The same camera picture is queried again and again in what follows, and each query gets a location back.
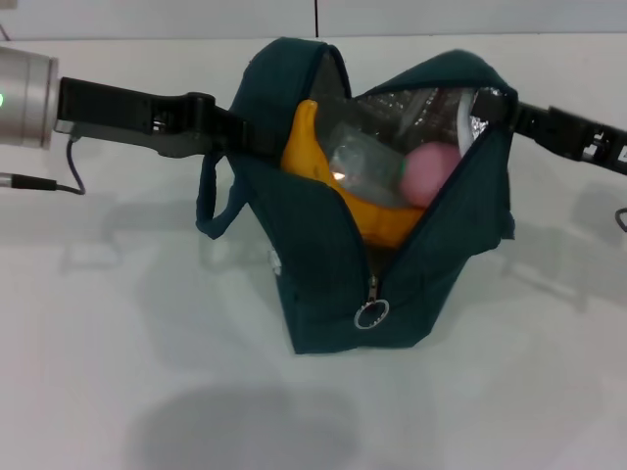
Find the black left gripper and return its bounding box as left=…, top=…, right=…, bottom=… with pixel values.
left=56, top=75, right=291, bottom=160

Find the pink toy peach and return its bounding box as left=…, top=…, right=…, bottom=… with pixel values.
left=400, top=142, right=464, bottom=207

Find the left arm cable with connector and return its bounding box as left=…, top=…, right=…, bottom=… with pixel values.
left=0, top=139, right=87, bottom=197

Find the clear blue-rimmed food container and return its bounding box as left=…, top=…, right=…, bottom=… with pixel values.
left=327, top=90, right=479, bottom=207

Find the metal zipper pull ring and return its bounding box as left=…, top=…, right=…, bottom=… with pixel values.
left=353, top=274, right=391, bottom=330

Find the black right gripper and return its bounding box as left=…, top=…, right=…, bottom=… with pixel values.
left=472, top=89, right=627, bottom=175

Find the dark teal insulated lunch bag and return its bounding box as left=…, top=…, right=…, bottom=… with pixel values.
left=195, top=36, right=519, bottom=354

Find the yellow banana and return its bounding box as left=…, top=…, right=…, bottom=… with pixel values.
left=279, top=99, right=425, bottom=249

